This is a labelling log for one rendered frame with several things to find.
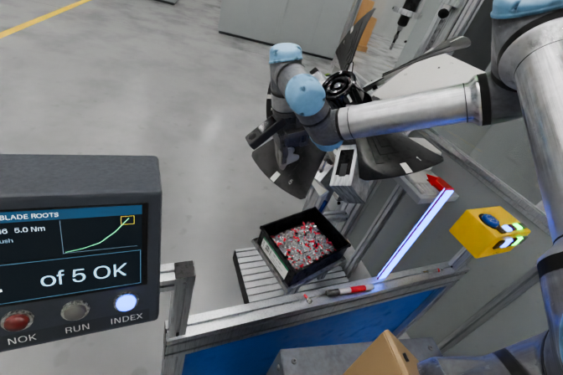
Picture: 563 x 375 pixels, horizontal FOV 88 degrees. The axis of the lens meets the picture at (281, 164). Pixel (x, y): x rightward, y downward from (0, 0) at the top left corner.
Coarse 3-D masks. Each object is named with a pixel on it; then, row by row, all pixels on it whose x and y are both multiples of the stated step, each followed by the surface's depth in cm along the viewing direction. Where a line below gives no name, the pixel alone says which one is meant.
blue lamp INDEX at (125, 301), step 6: (120, 294) 34; (126, 294) 34; (132, 294) 35; (114, 300) 34; (120, 300) 34; (126, 300) 34; (132, 300) 34; (138, 300) 35; (114, 306) 34; (120, 306) 34; (126, 306) 34; (132, 306) 35
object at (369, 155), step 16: (368, 144) 76; (384, 144) 76; (400, 144) 77; (416, 144) 78; (368, 160) 73; (384, 160) 72; (400, 160) 73; (432, 160) 73; (368, 176) 70; (384, 176) 70
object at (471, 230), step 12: (468, 216) 80; (480, 216) 79; (504, 216) 83; (456, 228) 83; (468, 228) 80; (480, 228) 77; (492, 228) 76; (468, 240) 80; (480, 240) 77; (492, 240) 75; (480, 252) 78; (492, 252) 80
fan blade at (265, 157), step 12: (264, 144) 95; (312, 144) 92; (252, 156) 95; (264, 156) 94; (300, 156) 92; (312, 156) 92; (324, 156) 93; (264, 168) 93; (276, 168) 92; (288, 168) 91; (300, 168) 91; (312, 168) 91; (276, 180) 91; (300, 180) 90; (312, 180) 91; (288, 192) 90; (300, 192) 90
